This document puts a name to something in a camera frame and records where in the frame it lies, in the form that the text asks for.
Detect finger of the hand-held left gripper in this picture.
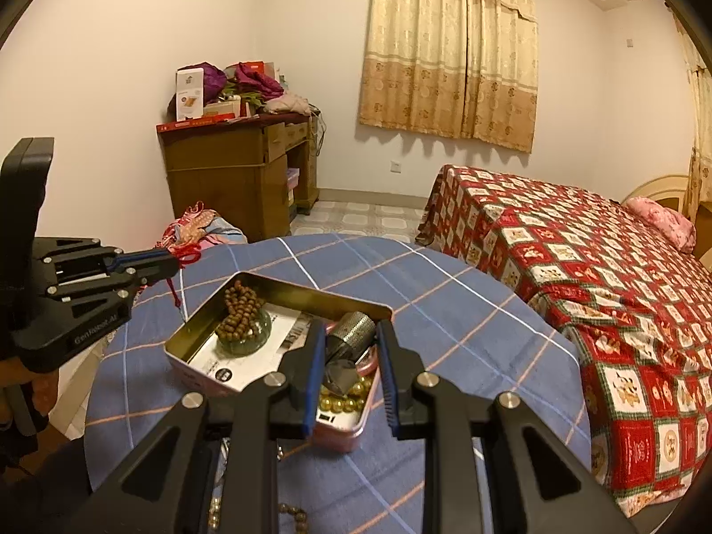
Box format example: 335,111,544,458
49,266,182,305
34,238,180,271

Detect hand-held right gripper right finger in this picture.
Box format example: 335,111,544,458
376,319,640,534

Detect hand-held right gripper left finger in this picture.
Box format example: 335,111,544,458
83,320,329,534

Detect red string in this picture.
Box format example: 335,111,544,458
166,246,202,311

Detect gold bead necklace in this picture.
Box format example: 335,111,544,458
319,375,375,414

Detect silver metal mesh trinket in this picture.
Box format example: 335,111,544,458
324,311,378,397

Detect pink metal tin box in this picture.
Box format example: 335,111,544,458
164,271,393,453

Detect green glass dish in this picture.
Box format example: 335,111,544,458
216,306,272,355

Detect brown wooden bead bracelet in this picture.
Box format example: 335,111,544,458
222,280,266,347

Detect pile of colourful clothes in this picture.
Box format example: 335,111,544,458
153,202,249,258

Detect printed paper leaflet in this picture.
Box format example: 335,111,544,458
197,301,335,397

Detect blue checked tablecloth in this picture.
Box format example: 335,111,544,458
83,234,593,534

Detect brown wooden desk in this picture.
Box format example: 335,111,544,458
157,112,322,243

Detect flat red box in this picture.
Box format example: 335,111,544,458
157,113,241,134

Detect beige box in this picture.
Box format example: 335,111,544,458
203,99,243,119

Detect white upright carton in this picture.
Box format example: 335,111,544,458
176,68,206,122

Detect purple cloth bundle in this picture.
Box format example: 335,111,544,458
199,62,229,104

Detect pale pink cloth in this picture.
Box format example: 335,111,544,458
263,93,311,117

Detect magenta cloth bundle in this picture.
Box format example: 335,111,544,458
234,61,285,99

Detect orange red box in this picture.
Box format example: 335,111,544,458
239,59,279,81

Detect red patchwork bed blanket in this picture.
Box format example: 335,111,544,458
417,164,712,519

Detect pink floral pillow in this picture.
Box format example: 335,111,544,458
626,197,697,255

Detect cream wooden headboard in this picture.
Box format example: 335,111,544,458
620,174,712,268

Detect wide beige patterned curtain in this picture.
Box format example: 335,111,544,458
359,0,540,155

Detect narrow beige patterned curtain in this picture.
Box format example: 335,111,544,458
672,11,712,219

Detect dark brown bead bracelet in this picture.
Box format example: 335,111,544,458
277,502,311,534

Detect tangled cables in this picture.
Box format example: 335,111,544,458
307,104,327,158

